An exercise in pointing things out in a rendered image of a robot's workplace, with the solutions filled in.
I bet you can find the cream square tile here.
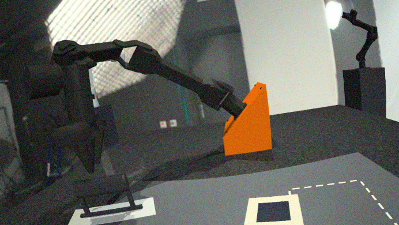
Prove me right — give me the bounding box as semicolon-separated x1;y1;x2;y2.
244;194;304;225

